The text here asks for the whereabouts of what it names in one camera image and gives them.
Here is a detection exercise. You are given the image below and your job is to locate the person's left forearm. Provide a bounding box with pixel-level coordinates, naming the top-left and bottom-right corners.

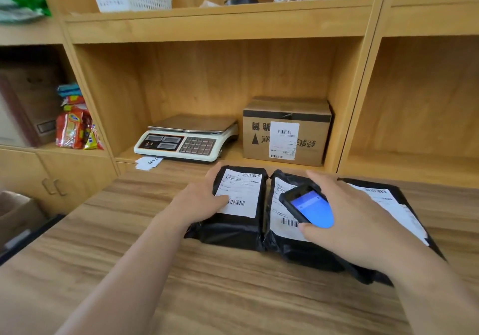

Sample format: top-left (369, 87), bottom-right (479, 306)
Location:
top-left (55, 210), bottom-right (188, 335)

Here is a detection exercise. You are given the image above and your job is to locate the person's right hand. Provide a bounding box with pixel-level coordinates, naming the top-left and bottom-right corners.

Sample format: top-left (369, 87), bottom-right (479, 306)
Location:
top-left (297, 170), bottom-right (417, 276)

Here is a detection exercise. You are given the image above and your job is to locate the white electronic weighing scale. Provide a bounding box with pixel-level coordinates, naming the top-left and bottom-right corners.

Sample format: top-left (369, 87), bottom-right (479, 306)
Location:
top-left (133, 114), bottom-right (240, 163)

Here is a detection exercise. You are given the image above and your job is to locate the yellow snack packet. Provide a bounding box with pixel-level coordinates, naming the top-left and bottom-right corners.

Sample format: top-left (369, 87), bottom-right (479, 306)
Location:
top-left (83, 123), bottom-right (105, 151)

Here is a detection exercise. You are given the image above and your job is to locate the person's right forearm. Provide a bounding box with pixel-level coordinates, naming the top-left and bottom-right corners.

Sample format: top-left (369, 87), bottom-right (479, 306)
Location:
top-left (388, 247), bottom-right (479, 335)

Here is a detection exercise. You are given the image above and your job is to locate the brown cardboard box white label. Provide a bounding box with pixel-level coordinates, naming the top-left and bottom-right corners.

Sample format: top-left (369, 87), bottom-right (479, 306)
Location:
top-left (242, 96), bottom-right (334, 168)

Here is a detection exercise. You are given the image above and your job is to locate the black parcel bag white label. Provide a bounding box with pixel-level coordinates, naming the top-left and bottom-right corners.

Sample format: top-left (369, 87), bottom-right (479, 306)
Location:
top-left (184, 165), bottom-right (268, 252)
top-left (336, 177), bottom-right (447, 287)
top-left (263, 169), bottom-right (346, 273)

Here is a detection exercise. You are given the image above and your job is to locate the person's left hand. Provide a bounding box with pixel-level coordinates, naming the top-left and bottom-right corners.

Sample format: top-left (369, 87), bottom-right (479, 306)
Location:
top-left (166, 163), bottom-right (230, 231)

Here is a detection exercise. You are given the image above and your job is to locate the blue snack packet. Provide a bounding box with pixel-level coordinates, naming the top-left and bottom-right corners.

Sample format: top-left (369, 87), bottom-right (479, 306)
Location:
top-left (57, 83), bottom-right (82, 98)

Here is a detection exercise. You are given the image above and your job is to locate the wooden shelf unit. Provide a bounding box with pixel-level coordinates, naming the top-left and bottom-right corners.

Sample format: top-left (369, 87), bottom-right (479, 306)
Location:
top-left (0, 0), bottom-right (479, 217)

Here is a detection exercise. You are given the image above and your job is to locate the white paper slip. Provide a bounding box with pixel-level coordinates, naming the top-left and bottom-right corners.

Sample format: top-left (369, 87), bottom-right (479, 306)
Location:
top-left (135, 156), bottom-right (164, 171)

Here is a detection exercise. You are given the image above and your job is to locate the large brown cardboard box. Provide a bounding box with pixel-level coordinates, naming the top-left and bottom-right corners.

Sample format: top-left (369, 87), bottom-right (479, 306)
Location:
top-left (0, 61), bottom-right (65, 149)

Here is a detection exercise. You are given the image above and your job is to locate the open cardboard box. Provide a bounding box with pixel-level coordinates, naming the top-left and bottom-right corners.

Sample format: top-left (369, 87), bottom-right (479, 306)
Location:
top-left (0, 190), bottom-right (48, 250)

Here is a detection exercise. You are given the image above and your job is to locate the red orange snack packet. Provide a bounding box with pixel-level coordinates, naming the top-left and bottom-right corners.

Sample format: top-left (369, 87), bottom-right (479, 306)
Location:
top-left (55, 105), bottom-right (93, 150)

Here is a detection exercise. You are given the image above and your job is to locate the black handheld scanner blue screen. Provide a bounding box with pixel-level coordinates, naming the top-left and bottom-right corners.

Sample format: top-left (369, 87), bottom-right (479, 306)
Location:
top-left (278, 184), bottom-right (335, 230)

